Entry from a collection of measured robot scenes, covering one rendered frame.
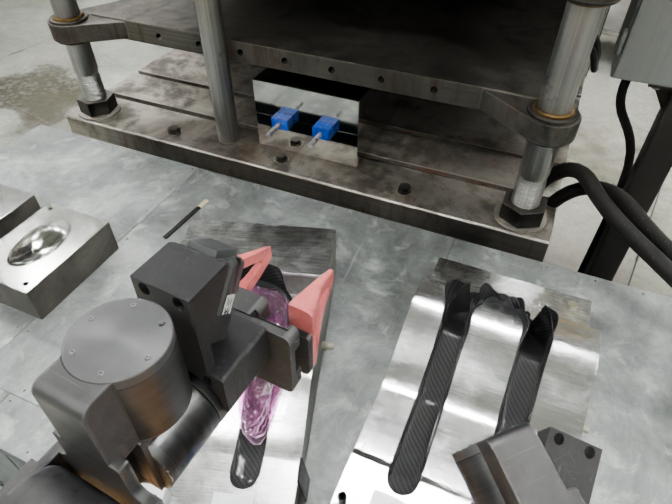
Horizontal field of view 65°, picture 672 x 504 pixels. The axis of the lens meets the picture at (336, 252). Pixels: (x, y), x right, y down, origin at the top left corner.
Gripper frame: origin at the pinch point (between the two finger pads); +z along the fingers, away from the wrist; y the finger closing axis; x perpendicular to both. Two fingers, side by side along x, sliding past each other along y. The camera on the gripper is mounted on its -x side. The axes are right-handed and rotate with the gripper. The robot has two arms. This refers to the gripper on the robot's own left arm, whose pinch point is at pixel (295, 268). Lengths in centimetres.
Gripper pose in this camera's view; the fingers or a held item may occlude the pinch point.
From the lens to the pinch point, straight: 46.2
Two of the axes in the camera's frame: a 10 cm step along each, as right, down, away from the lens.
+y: -8.9, -3.2, 3.4
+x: -0.1, 7.4, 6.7
